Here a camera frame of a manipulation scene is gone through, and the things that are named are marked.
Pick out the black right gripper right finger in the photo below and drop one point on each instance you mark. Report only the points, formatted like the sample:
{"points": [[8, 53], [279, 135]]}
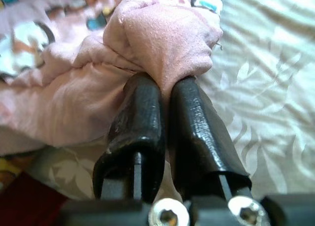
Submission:
{"points": [[194, 127]]}

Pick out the pink cartoon print blanket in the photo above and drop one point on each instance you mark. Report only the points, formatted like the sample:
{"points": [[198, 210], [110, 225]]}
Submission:
{"points": [[160, 39]]}

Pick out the beige floral bed sheet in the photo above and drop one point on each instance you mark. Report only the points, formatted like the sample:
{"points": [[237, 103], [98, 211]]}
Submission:
{"points": [[270, 88]]}

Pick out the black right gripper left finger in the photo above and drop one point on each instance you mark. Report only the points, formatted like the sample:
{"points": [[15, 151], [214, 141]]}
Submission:
{"points": [[145, 127]]}

